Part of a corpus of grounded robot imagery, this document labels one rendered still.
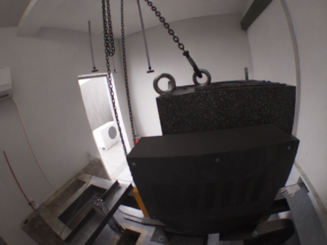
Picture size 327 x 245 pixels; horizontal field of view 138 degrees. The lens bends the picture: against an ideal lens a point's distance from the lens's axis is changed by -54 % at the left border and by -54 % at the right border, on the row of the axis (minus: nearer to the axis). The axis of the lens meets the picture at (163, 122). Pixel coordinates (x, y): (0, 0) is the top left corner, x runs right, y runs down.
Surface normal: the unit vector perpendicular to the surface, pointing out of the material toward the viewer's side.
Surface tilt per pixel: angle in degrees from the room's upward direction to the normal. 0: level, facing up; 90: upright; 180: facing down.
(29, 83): 90
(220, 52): 90
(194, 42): 90
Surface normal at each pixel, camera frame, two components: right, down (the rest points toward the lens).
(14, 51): 0.94, -0.06
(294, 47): -0.30, 0.34
